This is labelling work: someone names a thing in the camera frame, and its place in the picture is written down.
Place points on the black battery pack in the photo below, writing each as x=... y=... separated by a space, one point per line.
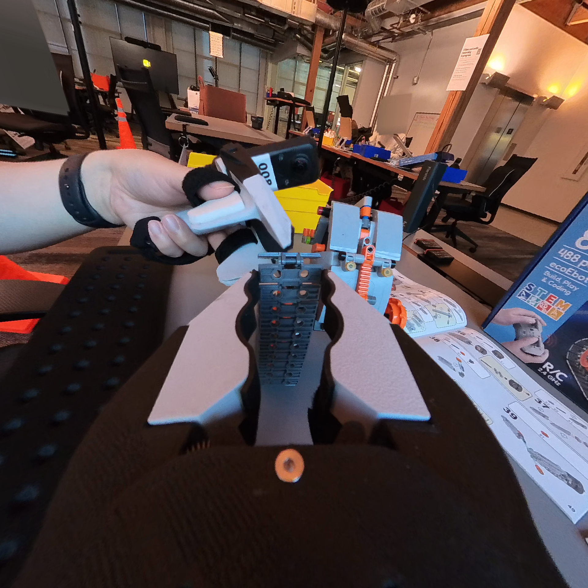
x=436 y=256
x=427 y=243

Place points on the blue storage bin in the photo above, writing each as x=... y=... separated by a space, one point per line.
x=454 y=173
x=371 y=151

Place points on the orange traffic cone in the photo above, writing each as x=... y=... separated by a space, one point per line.
x=125 y=128

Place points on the white paper notice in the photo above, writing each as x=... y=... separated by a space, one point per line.
x=467 y=62

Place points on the black wristband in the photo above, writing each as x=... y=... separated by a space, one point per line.
x=73 y=193

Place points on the black dotted panel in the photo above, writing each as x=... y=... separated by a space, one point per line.
x=82 y=367

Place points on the grey desk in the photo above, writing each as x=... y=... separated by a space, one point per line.
x=193 y=294

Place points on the long wooden table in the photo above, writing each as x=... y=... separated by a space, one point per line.
x=390 y=167

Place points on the brown cardboard box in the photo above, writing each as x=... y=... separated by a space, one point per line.
x=225 y=103

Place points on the blue toy robot box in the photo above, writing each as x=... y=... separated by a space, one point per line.
x=551 y=285

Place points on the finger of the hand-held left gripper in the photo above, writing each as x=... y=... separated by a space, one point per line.
x=271 y=216
x=234 y=271

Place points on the open instruction booklet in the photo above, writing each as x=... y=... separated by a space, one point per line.
x=505 y=390

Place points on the elevator door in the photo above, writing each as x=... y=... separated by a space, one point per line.
x=498 y=133

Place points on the black pole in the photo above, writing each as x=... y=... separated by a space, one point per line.
x=333 y=69
x=87 y=69

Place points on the grey orange block toy robot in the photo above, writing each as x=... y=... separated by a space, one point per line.
x=353 y=229

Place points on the dark slim upright device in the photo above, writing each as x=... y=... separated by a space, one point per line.
x=425 y=197

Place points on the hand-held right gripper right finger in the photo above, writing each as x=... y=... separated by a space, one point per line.
x=367 y=358

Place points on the dark grey toy track belt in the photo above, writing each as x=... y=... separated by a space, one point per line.
x=287 y=330

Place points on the wall lamp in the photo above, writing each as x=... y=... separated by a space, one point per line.
x=495 y=79
x=551 y=102

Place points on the black monitor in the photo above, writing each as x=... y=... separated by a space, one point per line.
x=147 y=64

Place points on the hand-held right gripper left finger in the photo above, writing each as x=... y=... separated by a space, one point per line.
x=206 y=358

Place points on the person's left forearm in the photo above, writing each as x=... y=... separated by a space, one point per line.
x=27 y=202

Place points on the wooden pillar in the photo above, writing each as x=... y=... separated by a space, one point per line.
x=459 y=115

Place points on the light background desk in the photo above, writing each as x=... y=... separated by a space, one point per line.
x=220 y=128

